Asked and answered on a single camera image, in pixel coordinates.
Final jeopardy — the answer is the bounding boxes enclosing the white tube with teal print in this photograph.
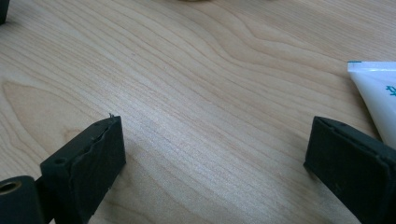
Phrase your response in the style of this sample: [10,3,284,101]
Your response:
[346,60,396,150]

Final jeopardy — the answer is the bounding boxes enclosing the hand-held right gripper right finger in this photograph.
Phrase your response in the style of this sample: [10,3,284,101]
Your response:
[304,116,396,224]

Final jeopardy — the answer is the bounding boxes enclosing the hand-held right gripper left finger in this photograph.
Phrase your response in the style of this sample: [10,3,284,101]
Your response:
[39,113,127,224]

